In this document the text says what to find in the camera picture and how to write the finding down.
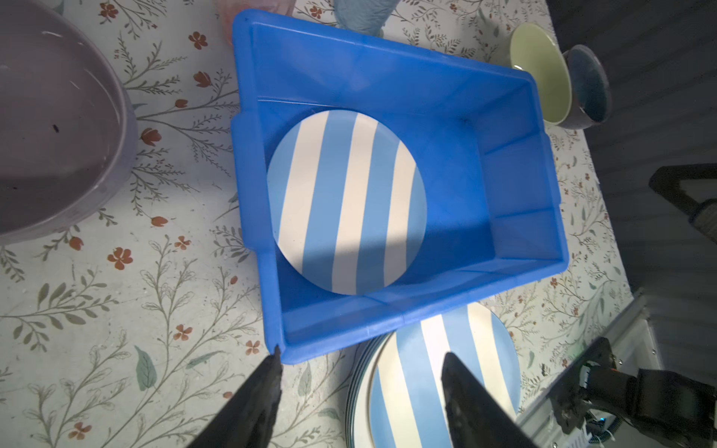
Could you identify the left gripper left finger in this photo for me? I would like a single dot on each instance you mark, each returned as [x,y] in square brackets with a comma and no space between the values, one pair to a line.
[248,418]

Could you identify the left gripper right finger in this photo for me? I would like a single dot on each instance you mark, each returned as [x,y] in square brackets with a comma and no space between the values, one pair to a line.
[474,418]

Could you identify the blue white striped plate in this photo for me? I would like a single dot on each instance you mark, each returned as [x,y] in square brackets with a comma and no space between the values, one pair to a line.
[348,202]

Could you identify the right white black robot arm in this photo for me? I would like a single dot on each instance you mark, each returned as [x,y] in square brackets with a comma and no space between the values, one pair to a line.
[684,306]

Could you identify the blue plastic bin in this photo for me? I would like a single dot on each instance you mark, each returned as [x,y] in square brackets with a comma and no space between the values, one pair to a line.
[476,134]

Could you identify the green ceramic bowl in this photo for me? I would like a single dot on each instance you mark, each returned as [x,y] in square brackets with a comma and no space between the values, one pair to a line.
[531,49]

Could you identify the blue translucent cup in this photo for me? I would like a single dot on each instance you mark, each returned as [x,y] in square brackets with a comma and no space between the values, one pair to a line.
[366,17]

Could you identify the pink ceramic bowl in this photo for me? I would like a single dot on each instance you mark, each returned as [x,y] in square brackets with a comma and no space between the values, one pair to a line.
[68,130]

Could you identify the pink translucent cup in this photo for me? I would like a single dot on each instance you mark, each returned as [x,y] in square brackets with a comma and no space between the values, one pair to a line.
[229,9]

